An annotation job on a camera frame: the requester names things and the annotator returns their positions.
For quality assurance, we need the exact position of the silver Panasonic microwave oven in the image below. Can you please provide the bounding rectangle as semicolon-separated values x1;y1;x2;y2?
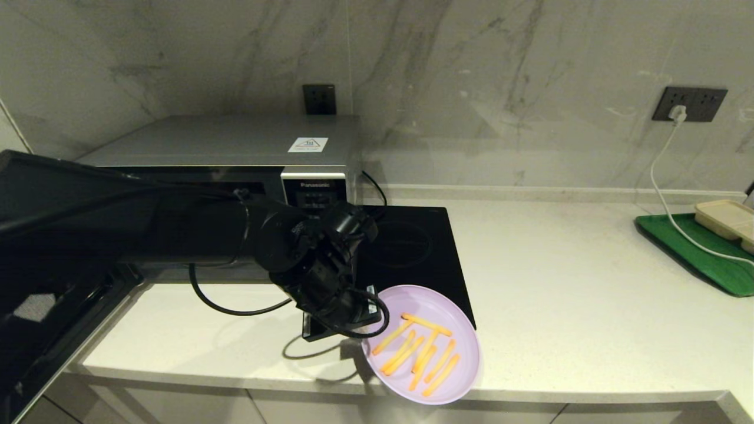
77;115;363;284

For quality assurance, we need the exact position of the white power cable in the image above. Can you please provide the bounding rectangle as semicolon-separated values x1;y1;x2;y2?
648;118;754;264

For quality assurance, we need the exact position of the green plastic tray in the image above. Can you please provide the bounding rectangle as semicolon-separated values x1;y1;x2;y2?
634;213;754;297

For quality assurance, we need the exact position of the smooth black robot cable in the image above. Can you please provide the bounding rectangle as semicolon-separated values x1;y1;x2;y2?
188;262;391;340

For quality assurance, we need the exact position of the black induction cooktop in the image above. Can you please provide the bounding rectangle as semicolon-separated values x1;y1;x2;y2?
302;206;477;343

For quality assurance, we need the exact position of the white triangle warning sticker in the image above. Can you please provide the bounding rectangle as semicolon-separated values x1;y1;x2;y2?
287;137;329;154

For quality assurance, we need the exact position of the beige food container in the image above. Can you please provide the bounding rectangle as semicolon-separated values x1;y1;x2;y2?
695;200;754;255

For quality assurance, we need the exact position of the black wall socket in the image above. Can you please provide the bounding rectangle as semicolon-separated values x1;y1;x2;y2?
303;84;337;115
652;87;694;122
689;88;729;123

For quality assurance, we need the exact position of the grey cabinet door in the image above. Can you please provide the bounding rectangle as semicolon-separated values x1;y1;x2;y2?
551;402;722;424
247;389;569;424

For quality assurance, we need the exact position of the purple round plate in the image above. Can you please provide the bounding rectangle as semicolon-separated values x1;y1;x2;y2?
361;285;481;406

